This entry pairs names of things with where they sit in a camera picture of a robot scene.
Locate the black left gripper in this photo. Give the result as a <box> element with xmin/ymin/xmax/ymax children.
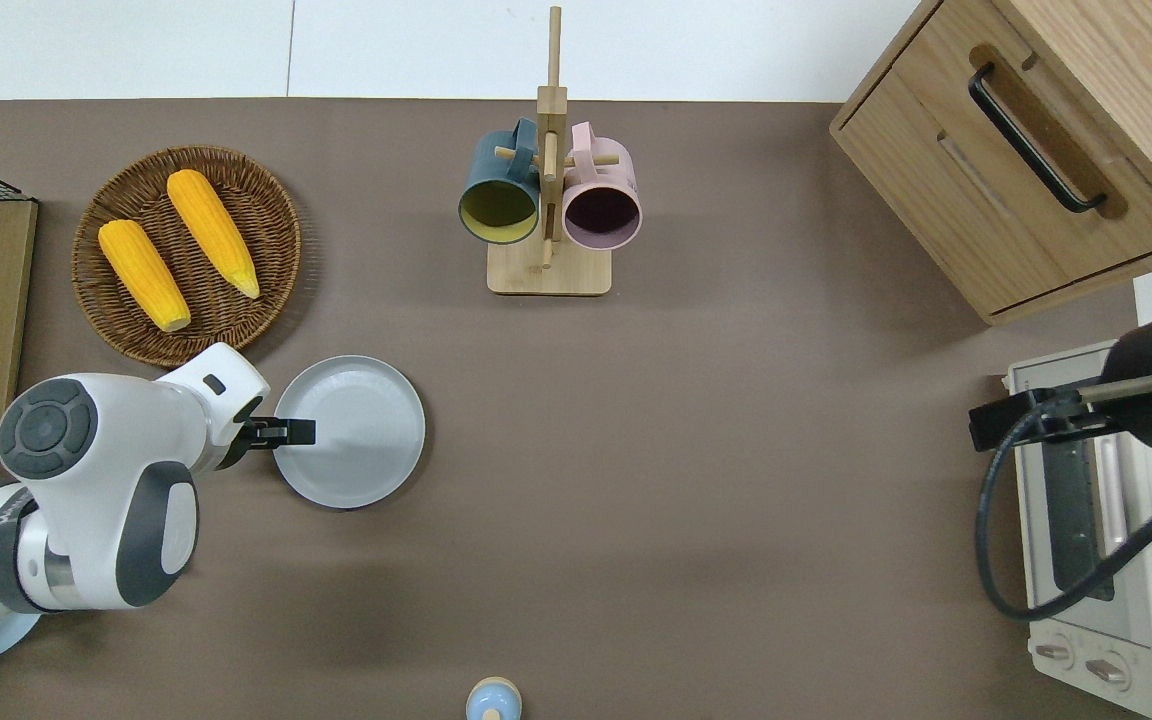
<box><xmin>231</xmin><ymin>415</ymin><xmax>317</xmax><ymax>466</ymax></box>

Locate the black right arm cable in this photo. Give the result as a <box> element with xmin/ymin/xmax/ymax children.
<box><xmin>974</xmin><ymin>378</ymin><xmax>1152</xmax><ymax>623</ymax></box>

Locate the dark teal mug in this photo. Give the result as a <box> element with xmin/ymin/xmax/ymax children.
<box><xmin>458</xmin><ymin>118</ymin><xmax>543</xmax><ymax>246</ymax></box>

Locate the wooden mug rack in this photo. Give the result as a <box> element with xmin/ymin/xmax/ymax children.
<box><xmin>487</xmin><ymin>5</ymin><xmax>622</xmax><ymax>297</ymax></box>

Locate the yellow corn cob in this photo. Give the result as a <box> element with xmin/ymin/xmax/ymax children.
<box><xmin>166</xmin><ymin>169</ymin><xmax>262</xmax><ymax>300</ymax></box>
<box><xmin>98</xmin><ymin>219</ymin><xmax>192</xmax><ymax>333</ymax></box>

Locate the white oven door handle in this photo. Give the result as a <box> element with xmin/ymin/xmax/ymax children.
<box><xmin>1091</xmin><ymin>435</ymin><xmax>1132</xmax><ymax>546</ymax></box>

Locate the brown wicker tray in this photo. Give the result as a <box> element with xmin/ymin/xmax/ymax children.
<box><xmin>71</xmin><ymin>145</ymin><xmax>303</xmax><ymax>369</ymax></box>

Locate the wooden drawer cabinet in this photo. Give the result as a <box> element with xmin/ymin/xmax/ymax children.
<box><xmin>829</xmin><ymin>0</ymin><xmax>1152</xmax><ymax>326</ymax></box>

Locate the pink mug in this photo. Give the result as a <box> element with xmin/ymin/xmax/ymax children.
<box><xmin>562</xmin><ymin>121</ymin><xmax>644</xmax><ymax>251</ymax></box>

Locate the brown table mat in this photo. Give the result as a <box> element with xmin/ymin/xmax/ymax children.
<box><xmin>0</xmin><ymin>97</ymin><xmax>1147</xmax><ymax>720</ymax></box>

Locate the black cabinet drawer handle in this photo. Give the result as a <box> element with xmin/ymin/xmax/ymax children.
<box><xmin>968</xmin><ymin>63</ymin><xmax>1108</xmax><ymax>214</ymax></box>

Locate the gray round plate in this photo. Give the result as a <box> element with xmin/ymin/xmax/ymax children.
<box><xmin>273</xmin><ymin>355</ymin><xmax>427</xmax><ymax>511</ymax></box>

